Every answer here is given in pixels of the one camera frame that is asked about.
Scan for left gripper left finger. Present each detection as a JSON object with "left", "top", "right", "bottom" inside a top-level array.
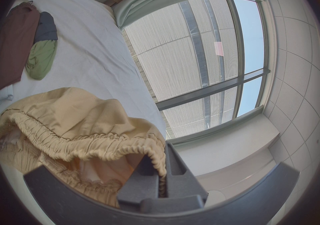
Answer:
[{"left": 117, "top": 154, "right": 161, "bottom": 210}]

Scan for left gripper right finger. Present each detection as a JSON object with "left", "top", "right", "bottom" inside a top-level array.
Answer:
[{"left": 164, "top": 141, "right": 208, "bottom": 207}]

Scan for tan shorts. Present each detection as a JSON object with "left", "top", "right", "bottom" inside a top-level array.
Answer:
[{"left": 0, "top": 87, "right": 167, "bottom": 208}]

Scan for bed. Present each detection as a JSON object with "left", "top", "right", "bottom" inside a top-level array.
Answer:
[{"left": 0, "top": 0, "right": 167, "bottom": 144}]

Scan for window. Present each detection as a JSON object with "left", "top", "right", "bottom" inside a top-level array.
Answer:
[{"left": 122, "top": 0, "right": 272, "bottom": 144}]

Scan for green garment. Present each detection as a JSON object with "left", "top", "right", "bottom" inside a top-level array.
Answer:
[{"left": 25, "top": 39, "right": 58, "bottom": 81}]

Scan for white garment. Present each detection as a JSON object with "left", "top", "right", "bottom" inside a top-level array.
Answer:
[{"left": 0, "top": 85, "right": 14, "bottom": 102}]

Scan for black garment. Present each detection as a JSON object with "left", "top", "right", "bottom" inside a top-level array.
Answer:
[{"left": 34, "top": 12, "right": 58, "bottom": 43}]

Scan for brown shorts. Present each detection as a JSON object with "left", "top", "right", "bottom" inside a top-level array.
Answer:
[{"left": 0, "top": 2, "right": 40, "bottom": 89}]

